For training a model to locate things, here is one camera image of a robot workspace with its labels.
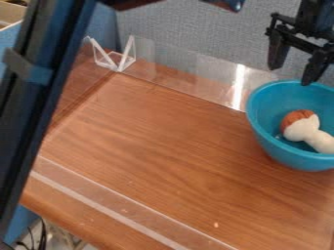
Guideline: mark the plush mushroom toy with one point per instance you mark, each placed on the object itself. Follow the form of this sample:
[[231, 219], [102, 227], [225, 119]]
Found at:
[[299, 127]]

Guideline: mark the clear acrylic corner bracket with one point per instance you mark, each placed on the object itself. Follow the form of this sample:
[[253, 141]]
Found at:
[[112, 60]]

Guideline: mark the wooden shelf box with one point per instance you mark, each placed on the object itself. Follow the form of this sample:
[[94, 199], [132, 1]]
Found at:
[[11, 14]]

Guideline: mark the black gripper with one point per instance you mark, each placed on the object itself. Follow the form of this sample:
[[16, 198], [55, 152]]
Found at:
[[295, 35]]

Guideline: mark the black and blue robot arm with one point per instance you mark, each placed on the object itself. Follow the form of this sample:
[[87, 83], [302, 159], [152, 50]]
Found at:
[[39, 61]]

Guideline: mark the clear acrylic barrier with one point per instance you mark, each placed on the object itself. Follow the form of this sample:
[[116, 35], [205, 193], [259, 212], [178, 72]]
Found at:
[[86, 78], [131, 213], [194, 74]]

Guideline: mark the blue plastic bowl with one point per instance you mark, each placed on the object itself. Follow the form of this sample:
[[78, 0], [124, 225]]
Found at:
[[269, 103]]

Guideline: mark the clear acrylic back barrier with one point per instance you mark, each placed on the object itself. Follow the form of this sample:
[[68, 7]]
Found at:
[[194, 74]]

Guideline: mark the clear acrylic left barrier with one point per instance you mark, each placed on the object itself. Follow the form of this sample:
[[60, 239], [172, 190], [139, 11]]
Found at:
[[86, 78]]

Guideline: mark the clear acrylic front barrier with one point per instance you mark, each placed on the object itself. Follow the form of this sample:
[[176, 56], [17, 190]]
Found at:
[[131, 213]]

